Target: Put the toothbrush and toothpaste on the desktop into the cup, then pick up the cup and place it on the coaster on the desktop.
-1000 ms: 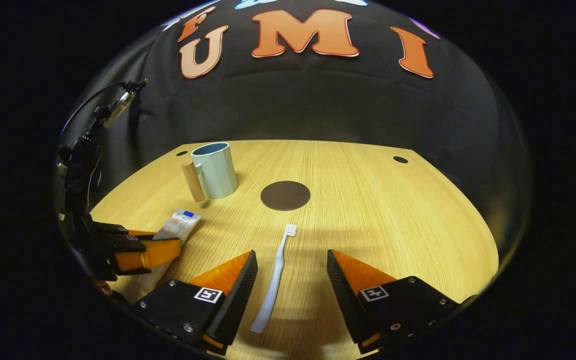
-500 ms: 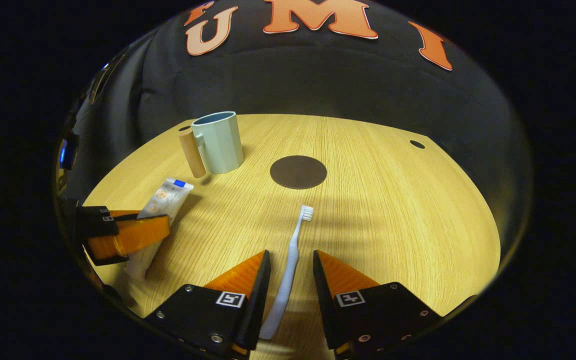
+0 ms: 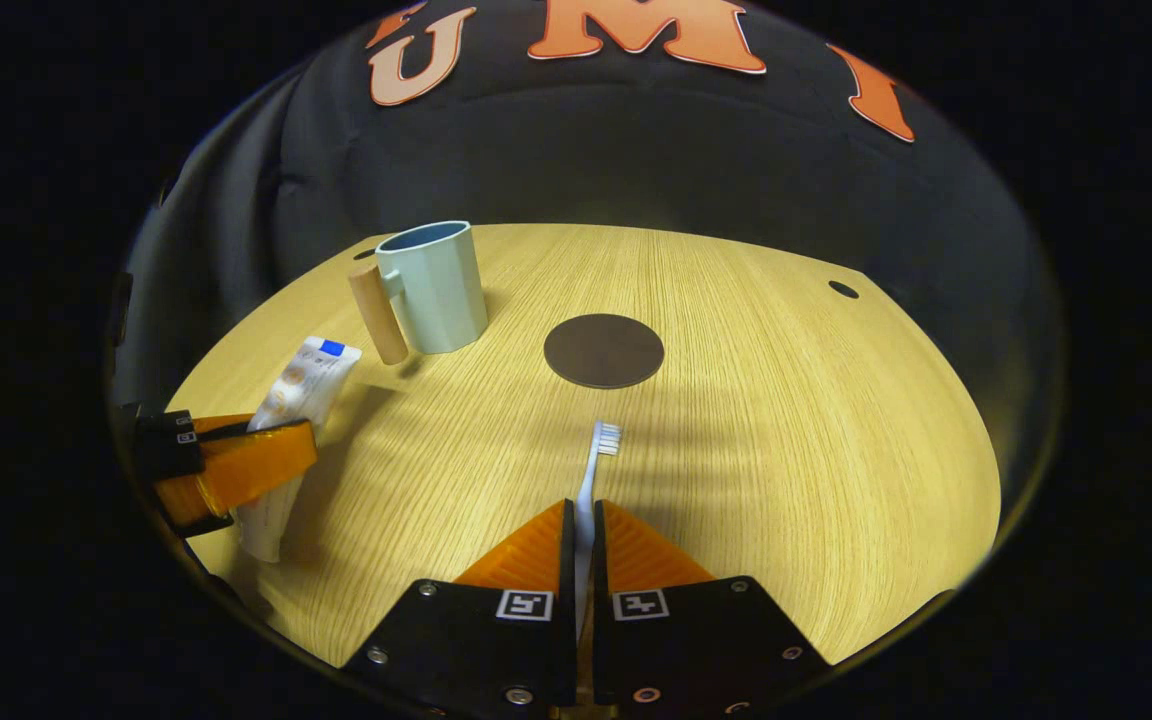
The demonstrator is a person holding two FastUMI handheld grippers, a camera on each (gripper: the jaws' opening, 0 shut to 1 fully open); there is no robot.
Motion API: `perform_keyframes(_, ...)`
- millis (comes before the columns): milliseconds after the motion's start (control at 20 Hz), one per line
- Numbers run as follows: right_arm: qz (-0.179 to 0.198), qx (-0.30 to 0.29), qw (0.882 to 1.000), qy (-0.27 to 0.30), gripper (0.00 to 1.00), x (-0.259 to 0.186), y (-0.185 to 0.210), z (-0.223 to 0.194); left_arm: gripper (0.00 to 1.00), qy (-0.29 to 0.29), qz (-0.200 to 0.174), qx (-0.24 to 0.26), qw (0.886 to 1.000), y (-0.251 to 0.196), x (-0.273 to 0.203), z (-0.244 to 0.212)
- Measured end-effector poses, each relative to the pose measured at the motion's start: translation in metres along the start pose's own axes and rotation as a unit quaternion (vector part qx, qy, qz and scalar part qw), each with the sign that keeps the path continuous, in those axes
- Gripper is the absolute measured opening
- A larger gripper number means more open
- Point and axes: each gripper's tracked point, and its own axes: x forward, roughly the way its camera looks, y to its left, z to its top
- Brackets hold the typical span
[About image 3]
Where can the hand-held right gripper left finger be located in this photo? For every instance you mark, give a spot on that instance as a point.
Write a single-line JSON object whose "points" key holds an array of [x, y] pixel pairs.
{"points": [[476, 640]]}

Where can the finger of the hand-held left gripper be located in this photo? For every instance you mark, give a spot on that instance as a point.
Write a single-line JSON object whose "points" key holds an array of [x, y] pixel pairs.
{"points": [[161, 420], [256, 465]]}

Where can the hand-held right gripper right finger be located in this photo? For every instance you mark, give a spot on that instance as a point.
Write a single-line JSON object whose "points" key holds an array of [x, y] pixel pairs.
{"points": [[696, 640]]}

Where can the white toothpaste tube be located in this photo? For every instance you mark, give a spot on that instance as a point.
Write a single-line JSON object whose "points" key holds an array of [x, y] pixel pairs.
{"points": [[311, 385]]}

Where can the white toothbrush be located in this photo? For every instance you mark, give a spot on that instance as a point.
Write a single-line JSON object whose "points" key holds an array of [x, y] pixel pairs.
{"points": [[588, 490]]}

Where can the dark round coaster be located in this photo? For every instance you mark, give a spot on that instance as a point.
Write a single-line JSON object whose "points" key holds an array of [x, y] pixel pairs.
{"points": [[603, 351]]}

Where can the black backdrop cloth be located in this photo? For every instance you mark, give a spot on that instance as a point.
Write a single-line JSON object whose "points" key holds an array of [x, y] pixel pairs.
{"points": [[636, 150]]}

